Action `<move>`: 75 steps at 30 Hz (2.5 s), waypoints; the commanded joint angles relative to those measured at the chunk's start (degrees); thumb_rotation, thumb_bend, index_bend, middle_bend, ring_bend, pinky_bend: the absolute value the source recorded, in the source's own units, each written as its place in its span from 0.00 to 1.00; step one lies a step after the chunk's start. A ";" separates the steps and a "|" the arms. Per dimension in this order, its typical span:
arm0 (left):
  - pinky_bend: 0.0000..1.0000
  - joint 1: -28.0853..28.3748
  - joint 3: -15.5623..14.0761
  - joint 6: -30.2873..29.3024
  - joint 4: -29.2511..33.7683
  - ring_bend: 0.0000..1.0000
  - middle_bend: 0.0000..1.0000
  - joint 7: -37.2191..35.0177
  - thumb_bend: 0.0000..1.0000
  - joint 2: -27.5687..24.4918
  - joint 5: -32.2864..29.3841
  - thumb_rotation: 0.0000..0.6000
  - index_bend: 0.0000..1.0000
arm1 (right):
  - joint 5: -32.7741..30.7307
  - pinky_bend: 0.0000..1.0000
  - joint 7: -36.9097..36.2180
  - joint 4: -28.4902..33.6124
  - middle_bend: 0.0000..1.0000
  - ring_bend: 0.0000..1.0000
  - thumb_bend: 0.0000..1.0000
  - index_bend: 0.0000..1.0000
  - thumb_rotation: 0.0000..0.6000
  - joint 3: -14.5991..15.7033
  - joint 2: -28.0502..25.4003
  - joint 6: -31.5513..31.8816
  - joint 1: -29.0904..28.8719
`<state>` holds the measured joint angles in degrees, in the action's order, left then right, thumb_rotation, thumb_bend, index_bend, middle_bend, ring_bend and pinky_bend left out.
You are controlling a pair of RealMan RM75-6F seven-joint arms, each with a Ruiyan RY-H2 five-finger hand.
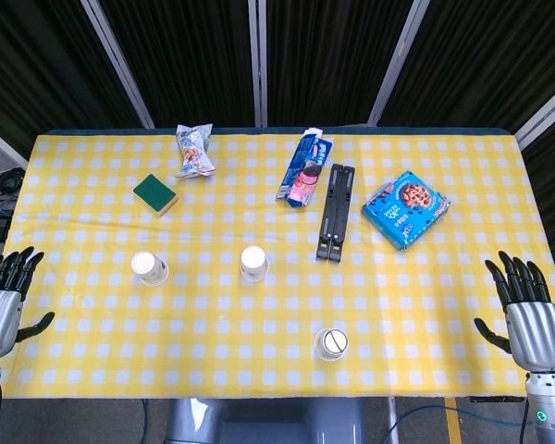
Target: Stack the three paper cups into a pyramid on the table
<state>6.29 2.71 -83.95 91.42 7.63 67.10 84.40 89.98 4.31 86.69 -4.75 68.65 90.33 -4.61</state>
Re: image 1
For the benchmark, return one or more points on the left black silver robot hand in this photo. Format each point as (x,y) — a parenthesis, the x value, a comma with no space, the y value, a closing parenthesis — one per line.
(0,310)

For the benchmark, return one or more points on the white snack bag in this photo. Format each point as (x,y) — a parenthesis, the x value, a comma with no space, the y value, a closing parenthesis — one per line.
(194,152)

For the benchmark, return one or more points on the yellow white checkered tablecloth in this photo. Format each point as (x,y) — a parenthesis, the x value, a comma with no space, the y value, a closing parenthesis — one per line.
(259,314)

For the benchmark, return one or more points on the white partition post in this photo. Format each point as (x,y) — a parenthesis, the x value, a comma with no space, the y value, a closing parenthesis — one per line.
(398,65)
(2,143)
(120,65)
(258,65)
(546,111)

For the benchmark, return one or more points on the blue chocolate chip cookie box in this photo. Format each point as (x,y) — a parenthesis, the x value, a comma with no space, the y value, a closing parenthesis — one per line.
(404,210)

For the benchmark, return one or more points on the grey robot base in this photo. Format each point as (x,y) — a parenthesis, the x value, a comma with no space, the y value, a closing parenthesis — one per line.
(263,423)

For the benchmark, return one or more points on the black folding stand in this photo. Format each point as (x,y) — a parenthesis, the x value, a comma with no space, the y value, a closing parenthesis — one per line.
(335,213)

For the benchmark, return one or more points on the blue pink cookie carton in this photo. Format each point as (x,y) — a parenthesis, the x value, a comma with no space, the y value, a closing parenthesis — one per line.
(305,171)

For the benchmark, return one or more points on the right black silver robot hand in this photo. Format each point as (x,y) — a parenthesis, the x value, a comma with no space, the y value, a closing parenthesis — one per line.
(536,333)

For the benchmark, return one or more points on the green yellow sponge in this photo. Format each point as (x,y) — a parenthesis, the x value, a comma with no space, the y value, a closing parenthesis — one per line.
(155,193)

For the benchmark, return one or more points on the white table leg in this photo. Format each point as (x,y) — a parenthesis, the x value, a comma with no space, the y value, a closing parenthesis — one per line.
(393,421)

